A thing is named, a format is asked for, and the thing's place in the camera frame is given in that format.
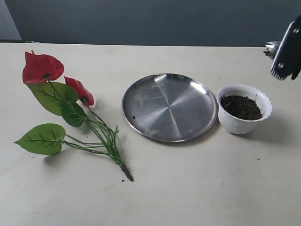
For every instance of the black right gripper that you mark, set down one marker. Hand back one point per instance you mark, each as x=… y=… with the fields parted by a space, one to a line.
x=287 y=61

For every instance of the artificial red anthurium plant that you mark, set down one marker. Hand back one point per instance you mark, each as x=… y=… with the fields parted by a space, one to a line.
x=73 y=102

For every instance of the small steel spoon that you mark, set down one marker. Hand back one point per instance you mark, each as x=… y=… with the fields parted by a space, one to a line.
x=271 y=49

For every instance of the white scalloped plastic pot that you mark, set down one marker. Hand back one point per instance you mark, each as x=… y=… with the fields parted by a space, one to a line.
x=236 y=125

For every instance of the dark potting soil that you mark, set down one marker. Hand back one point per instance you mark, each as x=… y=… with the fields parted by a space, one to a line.
x=241 y=107

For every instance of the round steel plate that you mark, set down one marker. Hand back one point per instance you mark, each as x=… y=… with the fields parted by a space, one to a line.
x=169 y=108

